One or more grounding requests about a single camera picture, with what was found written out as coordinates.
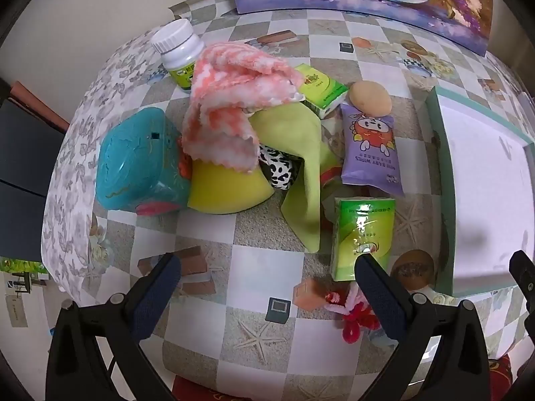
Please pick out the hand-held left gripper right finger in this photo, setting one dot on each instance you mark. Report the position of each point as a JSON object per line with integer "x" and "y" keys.
{"x": 378, "y": 296}

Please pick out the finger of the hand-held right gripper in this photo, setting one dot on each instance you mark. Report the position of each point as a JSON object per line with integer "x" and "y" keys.
{"x": 524, "y": 277}

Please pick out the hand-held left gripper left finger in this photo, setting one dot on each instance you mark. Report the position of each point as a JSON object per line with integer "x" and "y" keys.
{"x": 159, "y": 296}

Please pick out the green tissue pack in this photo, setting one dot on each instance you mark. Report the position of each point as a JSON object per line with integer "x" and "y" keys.
{"x": 359, "y": 225}

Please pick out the white box with teal rim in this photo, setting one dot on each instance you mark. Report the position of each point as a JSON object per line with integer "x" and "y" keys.
{"x": 485, "y": 175}

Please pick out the light green cloth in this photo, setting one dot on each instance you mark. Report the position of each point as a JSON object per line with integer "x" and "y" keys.
{"x": 292, "y": 133}

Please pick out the green tissue pack fruit logo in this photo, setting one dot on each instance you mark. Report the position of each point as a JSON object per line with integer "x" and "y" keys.
{"x": 319, "y": 87}

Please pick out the pink and white fluffy towel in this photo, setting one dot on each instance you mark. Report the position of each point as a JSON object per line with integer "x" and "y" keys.
{"x": 234, "y": 92}

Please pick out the red pink pipe cleaner flower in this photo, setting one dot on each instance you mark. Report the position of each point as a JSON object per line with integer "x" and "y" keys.
{"x": 355, "y": 315}

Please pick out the checked printed tablecloth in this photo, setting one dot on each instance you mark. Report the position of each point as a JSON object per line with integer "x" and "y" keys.
{"x": 259, "y": 267}

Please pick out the yellow sponge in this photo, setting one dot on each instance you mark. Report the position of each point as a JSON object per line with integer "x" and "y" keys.
{"x": 221, "y": 192}

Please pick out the teal plastic box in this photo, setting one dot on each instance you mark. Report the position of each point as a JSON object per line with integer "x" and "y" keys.
{"x": 138, "y": 158}

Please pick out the purple baby wipes pack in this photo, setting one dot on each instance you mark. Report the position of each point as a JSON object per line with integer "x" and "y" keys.
{"x": 370, "y": 154}

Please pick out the grey floral cloth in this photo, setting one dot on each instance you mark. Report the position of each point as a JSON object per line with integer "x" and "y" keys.
{"x": 71, "y": 167}

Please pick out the dark cabinet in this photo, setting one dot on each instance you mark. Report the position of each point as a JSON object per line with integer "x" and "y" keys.
{"x": 21, "y": 167}

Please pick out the beige oval sponge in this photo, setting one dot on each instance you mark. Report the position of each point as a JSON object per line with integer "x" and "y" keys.
{"x": 370, "y": 98}

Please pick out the white bottle with green label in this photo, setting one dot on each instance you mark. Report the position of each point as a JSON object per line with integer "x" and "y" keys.
{"x": 184, "y": 56}

